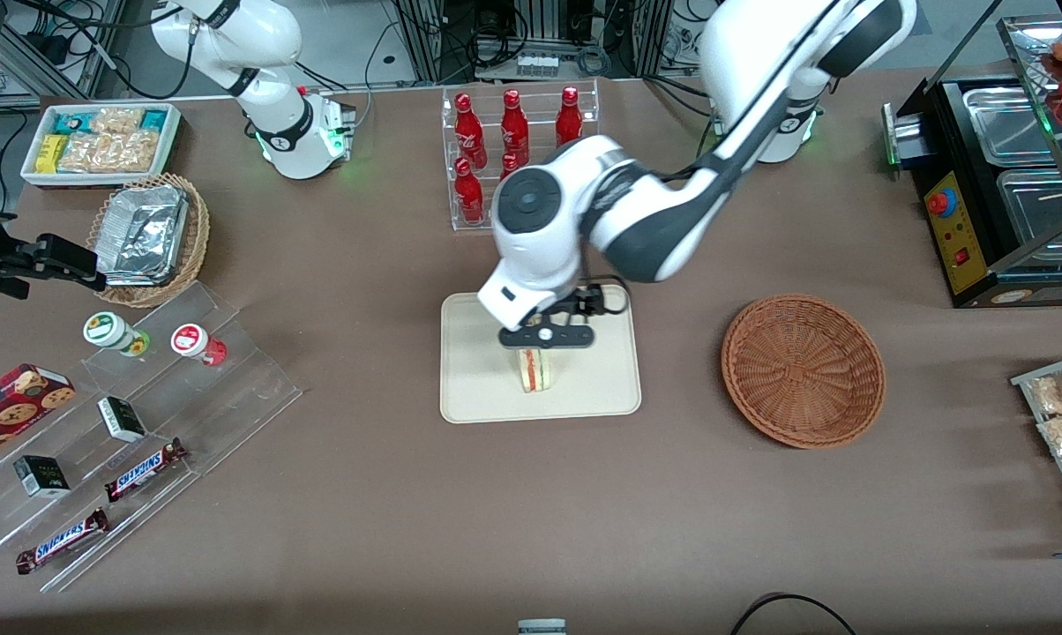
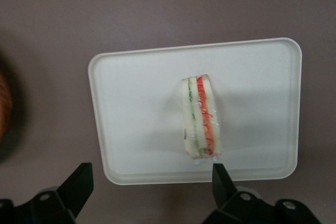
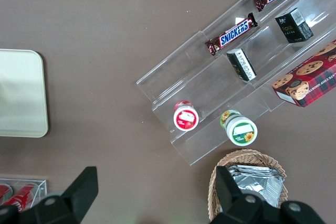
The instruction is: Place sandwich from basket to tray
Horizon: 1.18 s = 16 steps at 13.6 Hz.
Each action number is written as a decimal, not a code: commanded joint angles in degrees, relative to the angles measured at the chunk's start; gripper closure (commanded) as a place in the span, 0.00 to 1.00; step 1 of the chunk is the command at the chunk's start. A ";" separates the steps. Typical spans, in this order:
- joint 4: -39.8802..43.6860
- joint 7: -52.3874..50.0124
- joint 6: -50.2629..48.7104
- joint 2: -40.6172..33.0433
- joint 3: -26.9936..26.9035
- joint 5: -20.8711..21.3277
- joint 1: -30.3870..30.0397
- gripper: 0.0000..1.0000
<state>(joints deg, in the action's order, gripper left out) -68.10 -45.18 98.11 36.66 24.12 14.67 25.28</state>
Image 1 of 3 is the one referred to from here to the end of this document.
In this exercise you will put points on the clear cracker bag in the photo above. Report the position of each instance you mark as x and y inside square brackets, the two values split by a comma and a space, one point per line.
[86, 154]
[134, 150]
[118, 121]

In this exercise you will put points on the green lid snack cup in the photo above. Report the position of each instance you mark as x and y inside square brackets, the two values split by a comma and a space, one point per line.
[106, 329]

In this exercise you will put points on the white power strip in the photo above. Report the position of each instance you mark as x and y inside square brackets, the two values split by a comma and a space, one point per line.
[537, 64]

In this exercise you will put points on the white plastic snack bin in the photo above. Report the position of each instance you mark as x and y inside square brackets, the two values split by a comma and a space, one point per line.
[171, 145]

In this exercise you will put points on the red lid snack cup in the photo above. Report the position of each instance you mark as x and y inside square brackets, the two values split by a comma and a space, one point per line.
[191, 339]

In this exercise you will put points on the round brown wicker basket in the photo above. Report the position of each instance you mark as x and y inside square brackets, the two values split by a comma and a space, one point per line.
[804, 370]

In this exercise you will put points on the teal snack packet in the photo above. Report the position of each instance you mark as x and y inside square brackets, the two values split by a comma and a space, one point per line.
[153, 119]
[72, 123]

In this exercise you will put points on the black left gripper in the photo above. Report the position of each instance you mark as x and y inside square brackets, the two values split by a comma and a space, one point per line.
[570, 307]

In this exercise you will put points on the black right wrist bracket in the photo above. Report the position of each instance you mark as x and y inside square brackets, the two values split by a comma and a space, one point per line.
[68, 256]

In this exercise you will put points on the red cookie box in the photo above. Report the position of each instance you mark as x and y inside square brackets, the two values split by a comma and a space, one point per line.
[15, 406]

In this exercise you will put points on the small black box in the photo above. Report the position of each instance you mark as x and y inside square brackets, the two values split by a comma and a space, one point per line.
[41, 476]
[122, 419]

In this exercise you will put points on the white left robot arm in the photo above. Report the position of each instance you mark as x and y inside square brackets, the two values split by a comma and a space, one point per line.
[654, 220]

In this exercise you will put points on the black food warmer machine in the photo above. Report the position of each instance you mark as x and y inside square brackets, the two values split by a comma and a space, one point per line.
[959, 238]

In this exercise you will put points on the clear acrylic step stand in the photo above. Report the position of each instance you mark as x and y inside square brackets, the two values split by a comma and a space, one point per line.
[231, 397]

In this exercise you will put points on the small grey device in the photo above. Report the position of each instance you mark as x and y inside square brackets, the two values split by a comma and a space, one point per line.
[542, 627]

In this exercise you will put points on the black left wrist bracket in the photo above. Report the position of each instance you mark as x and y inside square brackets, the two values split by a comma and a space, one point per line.
[588, 300]

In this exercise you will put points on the black wrist bracket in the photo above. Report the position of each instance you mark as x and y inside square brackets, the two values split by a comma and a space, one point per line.
[68, 256]
[588, 300]

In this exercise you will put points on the clear acrylic bottle rack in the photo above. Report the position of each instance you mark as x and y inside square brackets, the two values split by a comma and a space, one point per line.
[447, 176]

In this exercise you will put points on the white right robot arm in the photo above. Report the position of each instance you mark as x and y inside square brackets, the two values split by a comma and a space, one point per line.
[258, 35]

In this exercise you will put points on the red cola bottle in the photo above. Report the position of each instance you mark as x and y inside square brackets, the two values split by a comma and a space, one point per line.
[469, 132]
[514, 128]
[569, 115]
[508, 164]
[469, 194]

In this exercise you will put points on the cream rectangular tray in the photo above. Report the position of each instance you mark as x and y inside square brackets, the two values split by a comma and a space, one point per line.
[593, 388]

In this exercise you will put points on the oval tan wicker basket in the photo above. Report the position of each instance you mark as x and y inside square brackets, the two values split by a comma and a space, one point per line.
[196, 238]

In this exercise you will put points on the steel food pan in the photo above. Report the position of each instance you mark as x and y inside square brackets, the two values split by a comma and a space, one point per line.
[1043, 207]
[1012, 123]

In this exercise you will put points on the aluminium frame rack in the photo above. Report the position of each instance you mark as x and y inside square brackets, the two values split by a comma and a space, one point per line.
[646, 35]

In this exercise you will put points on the triangle sandwich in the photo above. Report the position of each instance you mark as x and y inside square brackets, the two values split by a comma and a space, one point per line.
[535, 375]

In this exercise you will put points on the silver foil container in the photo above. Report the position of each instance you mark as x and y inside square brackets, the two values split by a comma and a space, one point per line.
[143, 234]

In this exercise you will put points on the yellow snack packet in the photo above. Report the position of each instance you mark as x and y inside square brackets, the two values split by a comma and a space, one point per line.
[50, 153]

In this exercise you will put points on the silver metal shelf frame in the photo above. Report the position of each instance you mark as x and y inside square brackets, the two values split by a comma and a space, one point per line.
[103, 44]

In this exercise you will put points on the snickers chocolate bar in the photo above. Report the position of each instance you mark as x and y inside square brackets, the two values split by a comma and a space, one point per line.
[62, 541]
[145, 470]

